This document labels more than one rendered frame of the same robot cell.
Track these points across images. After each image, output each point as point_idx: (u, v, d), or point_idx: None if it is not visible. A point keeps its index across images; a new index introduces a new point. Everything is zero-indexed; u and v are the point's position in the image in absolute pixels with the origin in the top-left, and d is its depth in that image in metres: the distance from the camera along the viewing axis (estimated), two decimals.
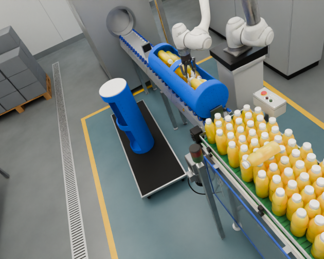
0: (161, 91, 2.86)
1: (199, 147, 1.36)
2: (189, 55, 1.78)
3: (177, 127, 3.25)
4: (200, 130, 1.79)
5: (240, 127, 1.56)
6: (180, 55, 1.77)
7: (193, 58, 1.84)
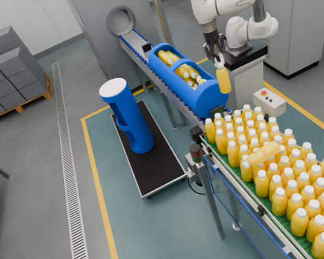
0: (161, 91, 2.86)
1: (199, 147, 1.36)
2: (216, 31, 1.33)
3: (177, 127, 3.25)
4: (200, 130, 1.79)
5: (240, 127, 1.56)
6: (204, 32, 1.32)
7: (221, 35, 1.39)
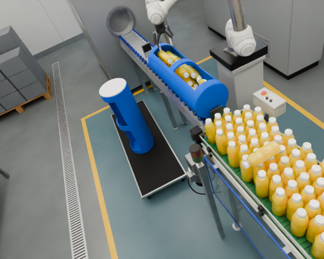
0: (161, 91, 2.86)
1: (199, 147, 1.36)
2: (162, 24, 1.95)
3: (177, 127, 3.25)
4: (200, 130, 1.79)
5: (240, 127, 1.56)
6: None
7: (167, 26, 2.01)
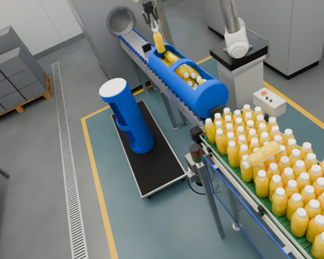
0: (161, 91, 2.86)
1: (199, 147, 1.36)
2: (150, 3, 1.96)
3: (177, 127, 3.25)
4: (200, 130, 1.79)
5: (240, 127, 1.56)
6: (142, 2, 1.95)
7: (155, 7, 2.03)
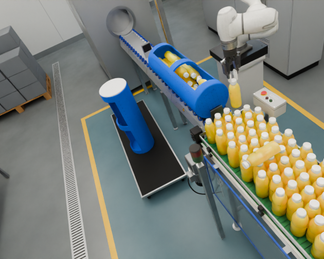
0: (161, 91, 2.86)
1: (199, 147, 1.36)
2: (235, 50, 1.40)
3: (177, 127, 3.25)
4: (200, 130, 1.79)
5: (240, 127, 1.56)
6: (225, 49, 1.39)
7: (238, 53, 1.46)
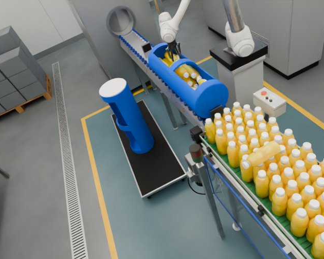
0: (161, 91, 2.86)
1: (199, 147, 1.36)
2: (174, 40, 2.08)
3: (177, 127, 3.25)
4: (200, 130, 1.79)
5: (240, 127, 1.56)
6: None
7: (178, 43, 2.14)
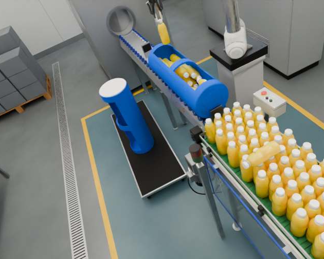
0: (161, 91, 2.86)
1: (199, 147, 1.36)
2: None
3: (177, 127, 3.25)
4: (200, 130, 1.79)
5: (240, 127, 1.56)
6: None
7: None
